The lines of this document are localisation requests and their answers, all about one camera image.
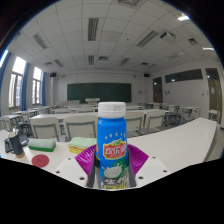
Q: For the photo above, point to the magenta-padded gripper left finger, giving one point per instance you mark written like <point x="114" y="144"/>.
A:
<point x="71" y="168"/>

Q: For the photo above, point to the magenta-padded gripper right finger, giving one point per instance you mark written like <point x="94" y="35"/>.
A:
<point x="151" y="170"/>

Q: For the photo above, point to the blue drink bottle white cap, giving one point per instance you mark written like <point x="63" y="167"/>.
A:
<point x="111" y="140"/>

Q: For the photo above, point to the flat round red coaster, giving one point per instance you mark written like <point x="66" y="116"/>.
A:
<point x="40" y="161"/>

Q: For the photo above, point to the dark green sponge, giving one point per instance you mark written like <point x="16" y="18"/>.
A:
<point x="41" y="144"/>

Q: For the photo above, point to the classroom chairs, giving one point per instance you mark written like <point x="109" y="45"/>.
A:
<point x="80" y="128"/>

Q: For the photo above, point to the classroom desks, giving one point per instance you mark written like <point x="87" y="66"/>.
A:
<point x="60" y="116"/>

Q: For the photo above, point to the dark flat mat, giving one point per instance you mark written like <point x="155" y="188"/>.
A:
<point x="22" y="139"/>

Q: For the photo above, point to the dark brown door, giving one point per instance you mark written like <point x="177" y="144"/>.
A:
<point x="157" y="90"/>

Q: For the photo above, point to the green chalkboard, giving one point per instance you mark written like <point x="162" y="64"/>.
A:
<point x="99" y="92"/>

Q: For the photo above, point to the blue curtains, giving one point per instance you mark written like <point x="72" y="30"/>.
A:
<point x="24" y="90"/>

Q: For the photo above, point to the brown door with window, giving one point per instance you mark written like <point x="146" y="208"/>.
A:
<point x="213" y="93"/>

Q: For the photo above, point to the classroom windows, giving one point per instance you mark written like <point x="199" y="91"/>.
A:
<point x="16" y="83"/>

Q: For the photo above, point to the ceiling lights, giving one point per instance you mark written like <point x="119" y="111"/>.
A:
<point x="92" y="28"/>

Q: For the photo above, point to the black wall speaker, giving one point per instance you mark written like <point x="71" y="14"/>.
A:
<point x="53" y="74"/>
<point x="146" y="75"/>

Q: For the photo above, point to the dark high wall window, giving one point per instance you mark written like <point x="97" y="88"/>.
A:
<point x="183" y="76"/>

